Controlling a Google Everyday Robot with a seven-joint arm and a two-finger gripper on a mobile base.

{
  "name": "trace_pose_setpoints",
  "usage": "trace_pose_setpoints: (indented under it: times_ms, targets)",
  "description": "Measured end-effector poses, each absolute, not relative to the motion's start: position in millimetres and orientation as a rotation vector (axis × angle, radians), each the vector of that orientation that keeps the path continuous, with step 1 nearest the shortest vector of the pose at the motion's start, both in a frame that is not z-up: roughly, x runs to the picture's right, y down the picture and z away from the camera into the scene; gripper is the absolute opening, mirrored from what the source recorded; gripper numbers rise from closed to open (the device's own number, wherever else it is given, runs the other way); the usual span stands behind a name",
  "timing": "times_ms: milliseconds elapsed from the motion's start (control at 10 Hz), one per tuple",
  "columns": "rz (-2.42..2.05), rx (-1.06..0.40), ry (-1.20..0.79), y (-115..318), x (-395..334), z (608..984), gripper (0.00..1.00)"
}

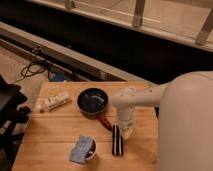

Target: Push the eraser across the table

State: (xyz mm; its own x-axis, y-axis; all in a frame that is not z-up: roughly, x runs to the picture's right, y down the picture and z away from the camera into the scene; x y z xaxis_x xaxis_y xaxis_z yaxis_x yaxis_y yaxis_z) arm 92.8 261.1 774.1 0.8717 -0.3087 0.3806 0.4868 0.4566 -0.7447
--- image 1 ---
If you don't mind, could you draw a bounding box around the blue cloth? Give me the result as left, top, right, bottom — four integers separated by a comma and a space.
69, 135, 93, 164

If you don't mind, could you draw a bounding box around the black chair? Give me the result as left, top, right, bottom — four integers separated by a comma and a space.
0, 75, 31, 171

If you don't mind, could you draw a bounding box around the white power strip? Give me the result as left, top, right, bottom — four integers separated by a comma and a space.
34, 91, 71, 113

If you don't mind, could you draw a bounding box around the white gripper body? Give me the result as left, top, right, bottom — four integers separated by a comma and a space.
117, 112, 134, 139

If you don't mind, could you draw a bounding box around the black cable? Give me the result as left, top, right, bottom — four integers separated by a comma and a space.
14, 46, 54, 83

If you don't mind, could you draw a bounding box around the dark blue frying pan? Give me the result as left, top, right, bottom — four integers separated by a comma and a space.
77, 88, 112, 131

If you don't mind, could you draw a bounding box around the blue object on floor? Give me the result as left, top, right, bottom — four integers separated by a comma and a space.
50, 74, 65, 82

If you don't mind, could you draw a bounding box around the metal rail beam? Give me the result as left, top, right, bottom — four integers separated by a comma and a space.
0, 21, 154, 84

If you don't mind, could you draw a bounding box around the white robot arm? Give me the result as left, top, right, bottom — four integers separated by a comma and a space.
111, 71, 213, 171

